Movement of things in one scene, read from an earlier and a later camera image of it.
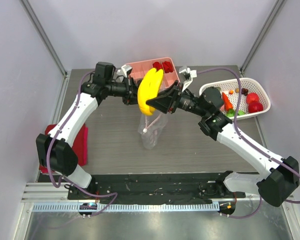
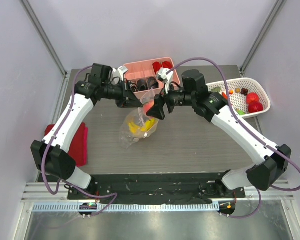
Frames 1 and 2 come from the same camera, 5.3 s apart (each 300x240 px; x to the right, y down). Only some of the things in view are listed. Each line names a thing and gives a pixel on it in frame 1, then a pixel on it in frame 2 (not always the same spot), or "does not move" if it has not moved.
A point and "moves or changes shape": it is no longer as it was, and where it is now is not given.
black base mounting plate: x=169 y=188 does not move
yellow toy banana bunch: x=148 y=88 to x=134 y=128
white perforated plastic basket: x=247 y=85 does not move
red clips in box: x=167 y=66 does not move
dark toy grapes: x=244 y=91 does not move
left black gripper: x=131 y=97 to x=129 y=100
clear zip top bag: x=149 y=127 moves or changes shape
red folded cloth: x=80 y=145 does not move
